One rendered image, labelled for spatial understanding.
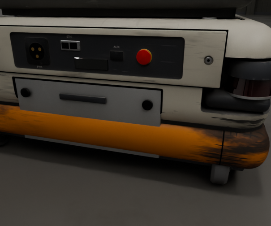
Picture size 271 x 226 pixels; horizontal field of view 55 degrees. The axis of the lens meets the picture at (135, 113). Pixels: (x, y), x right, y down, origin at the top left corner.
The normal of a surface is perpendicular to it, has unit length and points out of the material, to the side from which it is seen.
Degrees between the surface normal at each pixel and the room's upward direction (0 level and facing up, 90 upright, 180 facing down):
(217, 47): 90
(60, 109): 90
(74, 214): 0
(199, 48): 90
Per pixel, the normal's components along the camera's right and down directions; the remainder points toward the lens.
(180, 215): 0.00, -0.93
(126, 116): -0.29, 0.36
